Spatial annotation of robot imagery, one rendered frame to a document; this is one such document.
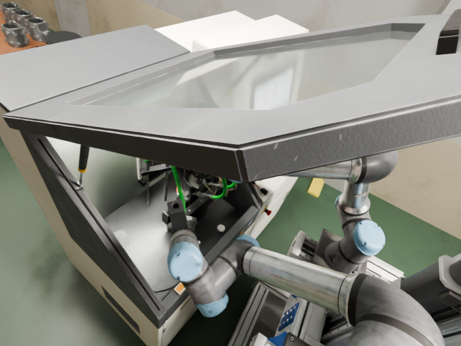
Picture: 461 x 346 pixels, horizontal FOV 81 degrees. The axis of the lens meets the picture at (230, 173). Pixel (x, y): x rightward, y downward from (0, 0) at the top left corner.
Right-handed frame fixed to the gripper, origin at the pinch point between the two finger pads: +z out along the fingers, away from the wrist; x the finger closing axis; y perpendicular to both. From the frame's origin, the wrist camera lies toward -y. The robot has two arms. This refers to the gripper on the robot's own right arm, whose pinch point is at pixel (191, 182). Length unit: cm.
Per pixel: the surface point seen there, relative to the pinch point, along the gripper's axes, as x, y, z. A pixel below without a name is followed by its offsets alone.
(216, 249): -0.5, 19.4, 28.2
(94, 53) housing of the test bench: 1, -52, -27
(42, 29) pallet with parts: 102, -330, 92
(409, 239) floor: 187, 137, 123
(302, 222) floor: 122, 45, 123
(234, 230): 12.6, 19.4, 28.2
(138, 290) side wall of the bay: -34.7, 11.1, 18.6
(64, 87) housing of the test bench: -19, -39, -27
